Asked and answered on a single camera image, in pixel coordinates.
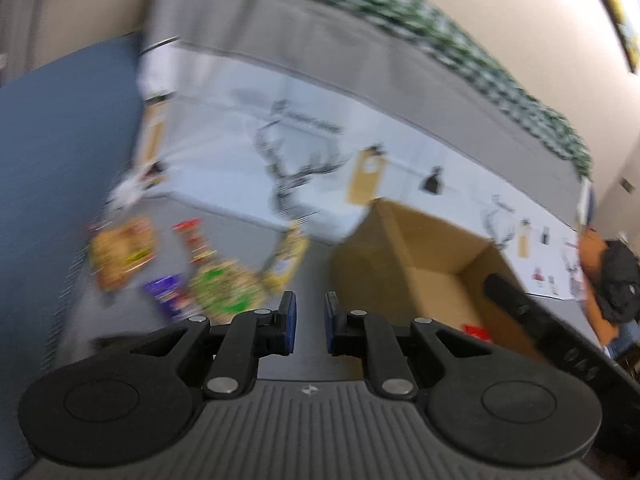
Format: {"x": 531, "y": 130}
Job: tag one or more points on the small red snack packet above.
{"x": 475, "y": 332}

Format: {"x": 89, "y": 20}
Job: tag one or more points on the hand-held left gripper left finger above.
{"x": 290, "y": 322}

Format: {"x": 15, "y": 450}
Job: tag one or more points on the black cloth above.
{"x": 620, "y": 275}

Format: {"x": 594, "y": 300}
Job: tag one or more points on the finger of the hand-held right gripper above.
{"x": 507, "y": 295}

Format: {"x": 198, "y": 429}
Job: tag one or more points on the brown and yellow snack packet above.
{"x": 120, "y": 255}

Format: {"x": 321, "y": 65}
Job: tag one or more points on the long red snack packet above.
{"x": 197, "y": 242}

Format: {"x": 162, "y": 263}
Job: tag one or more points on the cardboard box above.
{"x": 425, "y": 240}

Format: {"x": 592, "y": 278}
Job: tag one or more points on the blue upholstered headboard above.
{"x": 50, "y": 185}

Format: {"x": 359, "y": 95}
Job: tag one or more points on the green snack packet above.
{"x": 225, "y": 285}

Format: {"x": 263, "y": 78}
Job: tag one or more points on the orange cloth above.
{"x": 590, "y": 260}

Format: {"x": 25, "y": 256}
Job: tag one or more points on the purple snack packet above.
{"x": 167, "y": 292}

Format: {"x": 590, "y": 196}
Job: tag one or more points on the grey deer print bed sheet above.
{"x": 310, "y": 90}

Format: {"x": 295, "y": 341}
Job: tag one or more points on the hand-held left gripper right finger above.
{"x": 330, "y": 322}

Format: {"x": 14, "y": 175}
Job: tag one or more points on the grey curtain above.
{"x": 20, "y": 10}

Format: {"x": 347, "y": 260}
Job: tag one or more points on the wall switch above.
{"x": 625, "y": 185}

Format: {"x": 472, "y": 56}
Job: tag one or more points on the colourful wall poster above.
{"x": 620, "y": 10}

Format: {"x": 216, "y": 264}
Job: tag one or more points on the green checked blanket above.
{"x": 450, "y": 45}

